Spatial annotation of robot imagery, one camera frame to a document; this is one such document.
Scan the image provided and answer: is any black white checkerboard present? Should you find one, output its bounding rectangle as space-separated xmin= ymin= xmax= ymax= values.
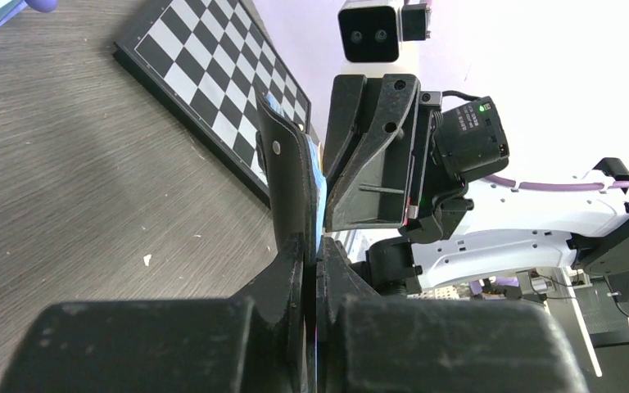
xmin=114 ymin=0 xmax=310 ymax=204

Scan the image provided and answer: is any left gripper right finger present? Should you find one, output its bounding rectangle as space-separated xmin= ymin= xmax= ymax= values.
xmin=316 ymin=237 xmax=588 ymax=392

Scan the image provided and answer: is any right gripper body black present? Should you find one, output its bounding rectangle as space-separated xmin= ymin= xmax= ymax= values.
xmin=399 ymin=91 xmax=509 ymax=244

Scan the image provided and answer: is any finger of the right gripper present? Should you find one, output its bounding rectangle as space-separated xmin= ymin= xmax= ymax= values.
xmin=323 ymin=75 xmax=367 ymax=179
xmin=325 ymin=74 xmax=419 ymax=233

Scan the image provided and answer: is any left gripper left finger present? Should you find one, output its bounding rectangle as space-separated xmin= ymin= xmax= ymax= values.
xmin=0 ymin=234 xmax=306 ymax=392

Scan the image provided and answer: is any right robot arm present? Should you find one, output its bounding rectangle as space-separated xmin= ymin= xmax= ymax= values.
xmin=324 ymin=74 xmax=629 ymax=296

